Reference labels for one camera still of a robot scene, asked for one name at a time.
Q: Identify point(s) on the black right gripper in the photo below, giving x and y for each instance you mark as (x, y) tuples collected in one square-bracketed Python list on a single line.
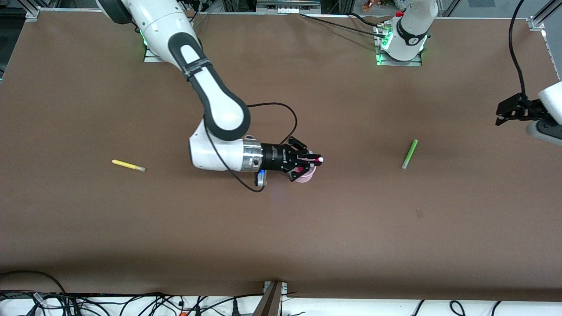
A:
[(275, 158)]

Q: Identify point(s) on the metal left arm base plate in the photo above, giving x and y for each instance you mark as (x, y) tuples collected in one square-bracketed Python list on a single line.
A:
[(415, 62)]

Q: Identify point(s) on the pink marker pen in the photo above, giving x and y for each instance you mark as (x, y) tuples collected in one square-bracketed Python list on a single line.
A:
[(315, 161)]

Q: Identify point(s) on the pink plastic cup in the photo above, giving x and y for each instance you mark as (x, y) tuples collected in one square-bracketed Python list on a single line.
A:
[(305, 177)]

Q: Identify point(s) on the yellow marker pen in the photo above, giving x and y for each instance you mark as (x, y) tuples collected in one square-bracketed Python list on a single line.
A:
[(127, 165)]

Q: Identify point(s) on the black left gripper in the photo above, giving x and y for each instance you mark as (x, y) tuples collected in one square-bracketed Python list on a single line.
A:
[(523, 108)]

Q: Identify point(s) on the green marker pen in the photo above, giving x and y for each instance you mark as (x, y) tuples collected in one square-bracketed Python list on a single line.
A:
[(409, 153)]

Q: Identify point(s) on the metal frame post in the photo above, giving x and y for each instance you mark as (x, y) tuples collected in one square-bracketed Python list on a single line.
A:
[(270, 303)]

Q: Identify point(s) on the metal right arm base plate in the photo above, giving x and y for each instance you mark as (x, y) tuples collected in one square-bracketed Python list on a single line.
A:
[(151, 58)]

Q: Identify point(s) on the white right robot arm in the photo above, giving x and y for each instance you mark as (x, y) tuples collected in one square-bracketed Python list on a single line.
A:
[(219, 109)]

